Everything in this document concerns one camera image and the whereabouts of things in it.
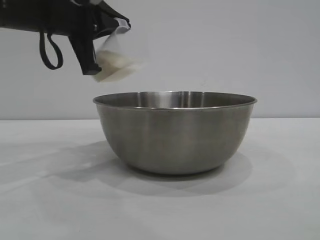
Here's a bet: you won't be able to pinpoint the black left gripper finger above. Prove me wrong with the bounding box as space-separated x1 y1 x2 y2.
97 21 125 40
99 0 132 26

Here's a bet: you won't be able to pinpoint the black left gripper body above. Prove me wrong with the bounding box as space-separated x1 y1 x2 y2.
0 0 102 76

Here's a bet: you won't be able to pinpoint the translucent plastic measuring cup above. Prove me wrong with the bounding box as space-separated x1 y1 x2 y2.
92 18 148 84

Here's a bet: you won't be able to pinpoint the white rice grains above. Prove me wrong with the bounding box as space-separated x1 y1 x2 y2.
96 49 141 83

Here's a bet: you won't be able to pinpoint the stainless steel mixing bowl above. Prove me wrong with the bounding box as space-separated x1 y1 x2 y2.
92 90 258 175

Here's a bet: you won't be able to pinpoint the black looped left gripper cable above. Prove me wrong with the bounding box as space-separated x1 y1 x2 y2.
38 31 64 71

